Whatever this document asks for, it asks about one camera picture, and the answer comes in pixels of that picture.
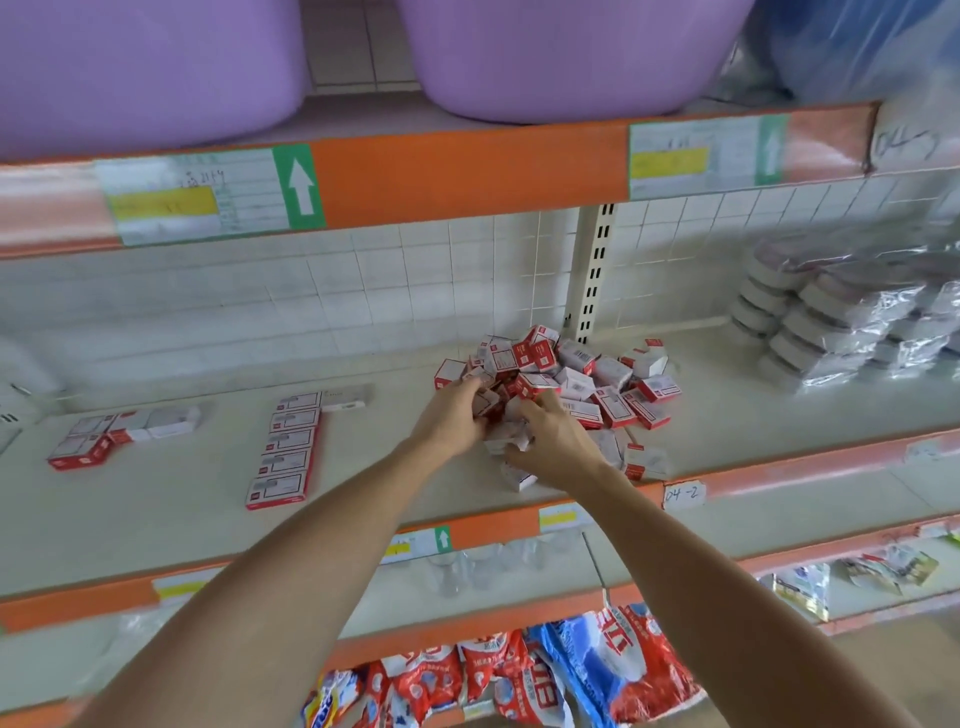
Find blue plastic bag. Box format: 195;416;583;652
742;0;960;108

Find person's right hand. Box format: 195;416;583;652
502;393;605;491

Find stacks of wrapped containers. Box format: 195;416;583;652
729;225;960;393

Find person's right forearm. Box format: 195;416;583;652
577;468;890;728

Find small price label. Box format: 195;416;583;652
148;565;228;603
381;523;453;566
535;501;591;536

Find person's left hand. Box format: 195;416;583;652
408;375;494;464

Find large label with green arrow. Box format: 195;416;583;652
625;112;791;201
93;142;326;251

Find white perforated shelf upright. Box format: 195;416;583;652
576;202;618;341

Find white shelf with orange edges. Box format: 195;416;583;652
0;97;960;728

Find person's left forearm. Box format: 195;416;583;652
72;442;447;728

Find purple plastic basin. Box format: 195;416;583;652
0;0;311;161
393;0;758;126

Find pile of large red bags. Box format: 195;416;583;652
360;600;708;728

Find cluster of clear glasses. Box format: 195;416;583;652
433;532;581;603

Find pile of red white boxes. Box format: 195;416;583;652
435;322;686;495

